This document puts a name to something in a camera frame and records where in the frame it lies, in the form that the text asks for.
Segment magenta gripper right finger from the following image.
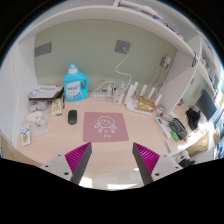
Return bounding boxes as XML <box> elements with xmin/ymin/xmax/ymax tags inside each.
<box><xmin>132</xmin><ymin>143</ymin><xmax>182</xmax><ymax>185</ymax></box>

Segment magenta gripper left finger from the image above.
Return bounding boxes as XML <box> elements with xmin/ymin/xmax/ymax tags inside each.
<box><xmin>41</xmin><ymin>143</ymin><xmax>92</xmax><ymax>185</ymax></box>

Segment pink mouse pad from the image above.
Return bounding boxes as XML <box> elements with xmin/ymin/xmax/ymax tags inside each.
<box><xmin>83</xmin><ymin>112</ymin><xmax>129</xmax><ymax>143</ymax></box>

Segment black computer mouse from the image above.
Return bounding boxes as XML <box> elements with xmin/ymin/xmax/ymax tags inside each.
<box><xmin>68</xmin><ymin>110</ymin><xmax>77</xmax><ymax>125</ymax></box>

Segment white remote control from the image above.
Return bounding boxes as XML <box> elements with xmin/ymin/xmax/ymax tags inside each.
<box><xmin>155</xmin><ymin>117</ymin><xmax>171</xmax><ymax>138</ymax></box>

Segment black pouch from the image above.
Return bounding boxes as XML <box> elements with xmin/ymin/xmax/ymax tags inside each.
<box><xmin>169</xmin><ymin>118</ymin><xmax>187</xmax><ymax>140</ymax></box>

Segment clear plastic bag snacks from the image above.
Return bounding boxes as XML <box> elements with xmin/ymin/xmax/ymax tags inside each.
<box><xmin>25</xmin><ymin>111</ymin><xmax>49</xmax><ymax>136</ymax></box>

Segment white packet yellow print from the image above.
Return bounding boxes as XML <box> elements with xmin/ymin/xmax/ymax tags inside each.
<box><xmin>21</xmin><ymin>124</ymin><xmax>31</xmax><ymax>146</ymax></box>

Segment gold foil packet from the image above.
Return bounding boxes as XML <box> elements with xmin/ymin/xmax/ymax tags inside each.
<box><xmin>136</xmin><ymin>96</ymin><xmax>155</xmax><ymax>112</ymax></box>

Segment white wifi router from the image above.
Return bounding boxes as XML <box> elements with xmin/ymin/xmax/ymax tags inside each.
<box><xmin>124</xmin><ymin>83</ymin><xmax>162</xmax><ymax>115</ymax></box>

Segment black bag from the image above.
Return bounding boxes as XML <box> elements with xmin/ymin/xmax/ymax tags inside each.
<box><xmin>186</xmin><ymin>108</ymin><xmax>200</xmax><ymax>130</ymax></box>

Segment small yellow snack packet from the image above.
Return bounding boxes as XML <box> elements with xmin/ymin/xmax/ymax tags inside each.
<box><xmin>51</xmin><ymin>98</ymin><xmax>62</xmax><ymax>116</ymax></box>

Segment white plastic bottle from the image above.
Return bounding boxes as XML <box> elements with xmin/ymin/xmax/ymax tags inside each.
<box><xmin>113</xmin><ymin>87</ymin><xmax>124</xmax><ymax>105</ymax></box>

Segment black monitor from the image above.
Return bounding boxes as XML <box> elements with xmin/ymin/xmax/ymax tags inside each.
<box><xmin>195</xmin><ymin>90</ymin><xmax>217</xmax><ymax>120</ymax></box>

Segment white power strip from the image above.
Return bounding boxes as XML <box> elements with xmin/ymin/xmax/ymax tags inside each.
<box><xmin>92</xmin><ymin>88</ymin><xmax>112</xmax><ymax>98</ymax></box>

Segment blue detergent bottle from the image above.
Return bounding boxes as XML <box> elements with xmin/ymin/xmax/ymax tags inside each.
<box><xmin>63</xmin><ymin>63</ymin><xmax>89</xmax><ymax>102</ymax></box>

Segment white shelf board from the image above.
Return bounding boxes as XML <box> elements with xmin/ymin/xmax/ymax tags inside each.
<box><xmin>19</xmin><ymin>3</ymin><xmax>194</xmax><ymax>56</ymax></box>

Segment white power cable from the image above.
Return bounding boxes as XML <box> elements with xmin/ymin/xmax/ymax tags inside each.
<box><xmin>114</xmin><ymin>47</ymin><xmax>133</xmax><ymax>88</ymax></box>

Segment grey wall switch plate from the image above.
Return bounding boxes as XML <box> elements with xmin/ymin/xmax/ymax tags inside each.
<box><xmin>35</xmin><ymin>43</ymin><xmax>52</xmax><ymax>57</ymax></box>

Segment grey wall socket plate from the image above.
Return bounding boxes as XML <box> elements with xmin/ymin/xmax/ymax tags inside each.
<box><xmin>115</xmin><ymin>40</ymin><xmax>131</xmax><ymax>54</ymax></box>

